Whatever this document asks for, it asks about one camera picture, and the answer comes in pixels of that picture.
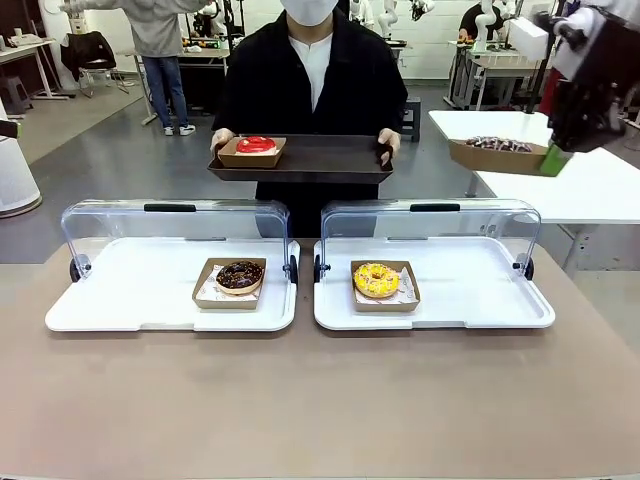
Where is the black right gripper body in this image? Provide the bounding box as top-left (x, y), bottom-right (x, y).
top-left (548, 74), bottom-right (629, 153)

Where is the chocolate donut with sprinkles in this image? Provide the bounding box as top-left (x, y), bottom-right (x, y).
top-left (464, 134), bottom-right (535, 152)

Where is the chocolate white-sprinkle donut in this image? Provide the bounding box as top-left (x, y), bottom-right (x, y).
top-left (447, 136), bottom-right (562, 178)

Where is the dark brown serving tray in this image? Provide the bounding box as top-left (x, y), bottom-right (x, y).
top-left (206, 133), bottom-right (397, 186)

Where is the red glazed donut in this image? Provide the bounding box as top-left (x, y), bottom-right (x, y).
top-left (235, 135), bottom-right (278, 155)
top-left (216, 136), bottom-right (288, 169)

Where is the seated person in black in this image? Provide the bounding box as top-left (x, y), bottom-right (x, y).
top-left (456, 4), bottom-right (482, 44)

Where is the yellow sprinkled donut in box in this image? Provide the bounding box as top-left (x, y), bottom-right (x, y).
top-left (349, 259), bottom-right (422, 315)

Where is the person in black jacket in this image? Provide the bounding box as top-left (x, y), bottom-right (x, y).
top-left (211, 6), bottom-right (409, 239)

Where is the chocolate donut with nuts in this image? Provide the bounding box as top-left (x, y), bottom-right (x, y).
top-left (215, 260), bottom-right (265, 296)

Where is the person in grey hoodie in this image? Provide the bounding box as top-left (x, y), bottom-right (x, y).
top-left (58, 0), bottom-right (197, 138)

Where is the person's left hand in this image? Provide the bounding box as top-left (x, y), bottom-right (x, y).
top-left (377, 128), bottom-right (402, 169)

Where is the person's right hand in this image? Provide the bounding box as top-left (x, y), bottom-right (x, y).
top-left (210, 128), bottom-right (236, 154)

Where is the white side table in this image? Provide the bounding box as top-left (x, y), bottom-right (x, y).
top-left (427, 109), bottom-right (640, 275)

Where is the black tripod pole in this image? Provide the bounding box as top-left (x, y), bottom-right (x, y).
top-left (521, 29), bottom-right (557, 116)

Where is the clear display lid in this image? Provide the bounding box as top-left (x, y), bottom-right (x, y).
top-left (60, 199), bottom-right (292, 281)
top-left (320, 199), bottom-right (543, 280)

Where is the white background work table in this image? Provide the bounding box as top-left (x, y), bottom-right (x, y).
top-left (446, 39), bottom-right (554, 112)

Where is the black step stool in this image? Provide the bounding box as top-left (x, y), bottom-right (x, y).
top-left (399, 96), bottom-right (422, 144)

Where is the white display tray base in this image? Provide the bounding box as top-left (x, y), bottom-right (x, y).
top-left (312, 237), bottom-right (557, 333)
top-left (44, 237), bottom-right (302, 334)

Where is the white printed paper liner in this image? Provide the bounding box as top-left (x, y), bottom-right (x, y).
top-left (353, 267), bottom-right (421, 307)
top-left (208, 267), bottom-right (264, 302)

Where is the white undershirt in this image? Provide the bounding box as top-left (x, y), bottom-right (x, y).
top-left (288, 35), bottom-right (334, 114)

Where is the white face mask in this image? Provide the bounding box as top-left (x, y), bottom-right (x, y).
top-left (279, 0), bottom-right (339, 27)

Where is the chair with black jacket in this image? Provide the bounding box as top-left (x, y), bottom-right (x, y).
top-left (60, 31), bottom-right (130, 100)

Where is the white office desk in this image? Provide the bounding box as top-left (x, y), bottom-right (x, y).
top-left (0, 38), bottom-right (70, 103)

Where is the white cylindrical air purifier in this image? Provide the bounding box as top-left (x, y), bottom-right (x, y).
top-left (0, 118), bottom-right (44, 219)

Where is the grey plastic stool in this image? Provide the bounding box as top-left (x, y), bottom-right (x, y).
top-left (0, 76), bottom-right (34, 117)

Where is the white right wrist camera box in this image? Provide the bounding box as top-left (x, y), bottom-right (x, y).
top-left (509, 16), bottom-right (550, 62)

